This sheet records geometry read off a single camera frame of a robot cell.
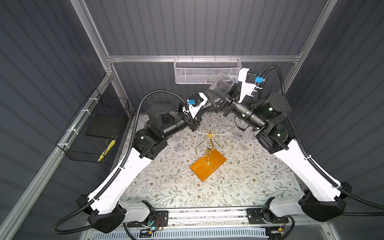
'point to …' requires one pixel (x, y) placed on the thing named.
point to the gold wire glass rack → (212, 133)
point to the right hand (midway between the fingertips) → (213, 89)
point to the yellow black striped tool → (107, 150)
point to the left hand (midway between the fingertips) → (206, 104)
